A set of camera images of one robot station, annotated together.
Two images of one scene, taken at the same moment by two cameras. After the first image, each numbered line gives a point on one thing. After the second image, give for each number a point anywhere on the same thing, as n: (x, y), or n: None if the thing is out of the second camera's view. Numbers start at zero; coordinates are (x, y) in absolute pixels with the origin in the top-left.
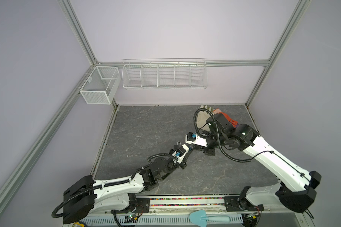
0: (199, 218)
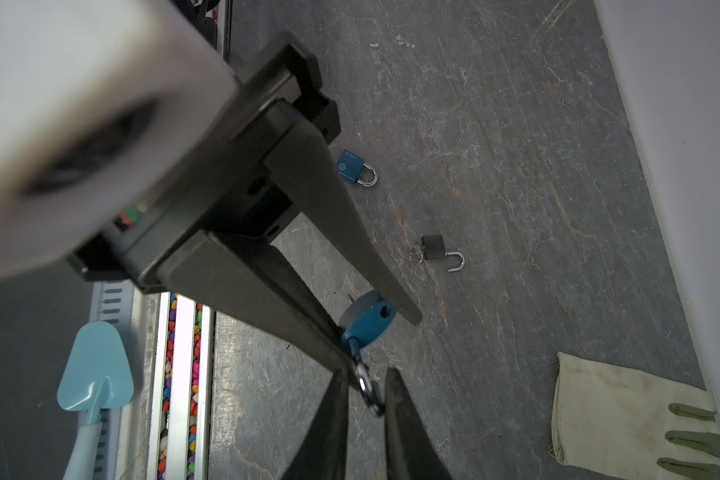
0: (98, 376)
